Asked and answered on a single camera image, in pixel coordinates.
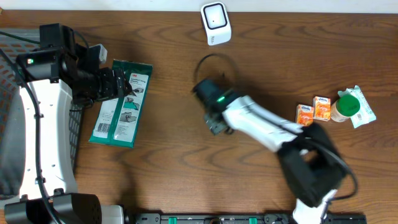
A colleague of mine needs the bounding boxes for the white green packet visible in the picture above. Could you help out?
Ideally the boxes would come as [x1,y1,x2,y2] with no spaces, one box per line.
[89,60,153,148]

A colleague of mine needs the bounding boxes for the orange tissue pack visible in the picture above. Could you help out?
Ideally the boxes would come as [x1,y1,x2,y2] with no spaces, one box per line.
[313,96,331,121]
[295,105,314,126]

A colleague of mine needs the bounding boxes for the light green tissue packet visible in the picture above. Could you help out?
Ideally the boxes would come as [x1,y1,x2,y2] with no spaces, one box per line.
[338,85,376,128]

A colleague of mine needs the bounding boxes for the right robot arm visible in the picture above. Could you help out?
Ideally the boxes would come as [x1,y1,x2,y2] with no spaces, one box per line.
[195,88,348,223]

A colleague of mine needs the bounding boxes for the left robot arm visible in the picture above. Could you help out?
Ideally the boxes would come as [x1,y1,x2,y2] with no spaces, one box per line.
[4,24,132,223]

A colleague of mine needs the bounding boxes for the white barcode scanner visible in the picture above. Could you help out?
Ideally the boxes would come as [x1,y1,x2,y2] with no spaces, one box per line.
[200,1,232,46]

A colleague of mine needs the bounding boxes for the grey plastic mesh basket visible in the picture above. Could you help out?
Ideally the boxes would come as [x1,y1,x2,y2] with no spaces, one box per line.
[1,28,83,206]

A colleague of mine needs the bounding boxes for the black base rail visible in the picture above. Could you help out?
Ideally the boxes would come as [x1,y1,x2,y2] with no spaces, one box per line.
[124,212,368,224]

